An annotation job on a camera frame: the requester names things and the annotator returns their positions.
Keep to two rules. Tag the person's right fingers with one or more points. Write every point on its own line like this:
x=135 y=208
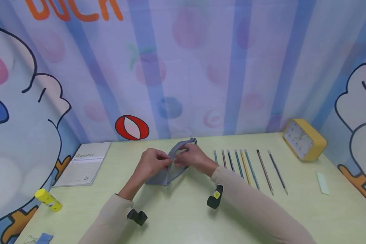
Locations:
x=181 y=160

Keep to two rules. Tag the grey notebook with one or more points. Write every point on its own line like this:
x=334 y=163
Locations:
x=82 y=166

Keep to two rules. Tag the person's right forearm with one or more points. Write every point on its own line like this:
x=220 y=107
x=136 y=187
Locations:
x=253 y=210

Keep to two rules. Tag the grey-blue fabric pencil case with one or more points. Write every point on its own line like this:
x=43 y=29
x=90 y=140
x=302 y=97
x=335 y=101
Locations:
x=163 y=178

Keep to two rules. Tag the yellow glue stick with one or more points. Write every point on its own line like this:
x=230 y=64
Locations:
x=48 y=200

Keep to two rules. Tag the person's right hand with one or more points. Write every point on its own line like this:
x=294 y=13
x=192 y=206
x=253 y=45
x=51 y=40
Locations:
x=198 y=158

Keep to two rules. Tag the row of pencils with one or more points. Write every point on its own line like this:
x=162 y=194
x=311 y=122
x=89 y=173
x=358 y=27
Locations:
x=250 y=171

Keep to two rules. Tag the person's left forearm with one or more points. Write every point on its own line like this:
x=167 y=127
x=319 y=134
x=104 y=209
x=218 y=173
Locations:
x=113 y=217

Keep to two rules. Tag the person's left fingers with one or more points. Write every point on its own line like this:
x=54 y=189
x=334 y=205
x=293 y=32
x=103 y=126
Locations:
x=165 y=161

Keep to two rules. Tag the black wrist band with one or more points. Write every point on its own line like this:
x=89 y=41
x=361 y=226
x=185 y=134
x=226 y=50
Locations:
x=215 y=198
x=137 y=217

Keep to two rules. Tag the yellow alarm clock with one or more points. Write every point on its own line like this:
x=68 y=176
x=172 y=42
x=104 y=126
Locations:
x=303 y=139

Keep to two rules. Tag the person's left hand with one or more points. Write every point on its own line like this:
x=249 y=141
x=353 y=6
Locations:
x=149 y=164

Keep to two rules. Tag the pale green eraser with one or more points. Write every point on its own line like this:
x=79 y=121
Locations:
x=323 y=183

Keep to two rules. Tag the blue cloth piece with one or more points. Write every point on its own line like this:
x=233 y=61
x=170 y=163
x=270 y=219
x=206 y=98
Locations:
x=45 y=238

